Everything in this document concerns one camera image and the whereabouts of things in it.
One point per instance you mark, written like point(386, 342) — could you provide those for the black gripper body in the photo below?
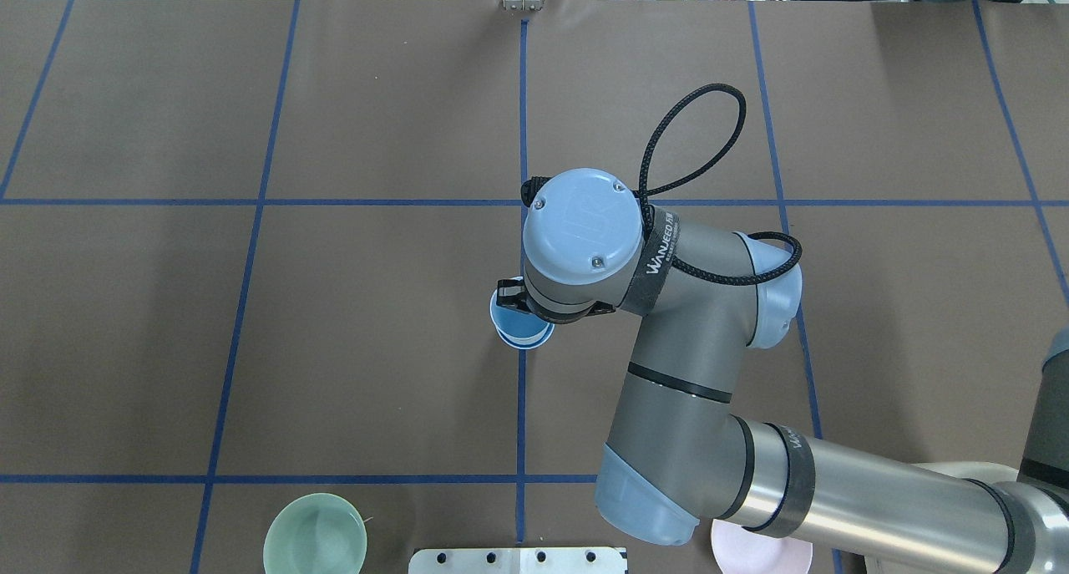
point(509, 293)

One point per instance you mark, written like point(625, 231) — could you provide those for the light blue cup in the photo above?
point(526, 343)
point(519, 324)

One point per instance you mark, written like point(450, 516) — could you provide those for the pink bowl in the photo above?
point(737, 550)

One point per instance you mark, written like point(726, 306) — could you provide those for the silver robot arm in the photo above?
point(676, 453)

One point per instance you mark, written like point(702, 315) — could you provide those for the cream toaster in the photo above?
point(983, 471)

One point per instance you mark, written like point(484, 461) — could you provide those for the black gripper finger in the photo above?
point(511, 294)

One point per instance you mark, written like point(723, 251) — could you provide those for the green bowl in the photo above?
point(316, 533)

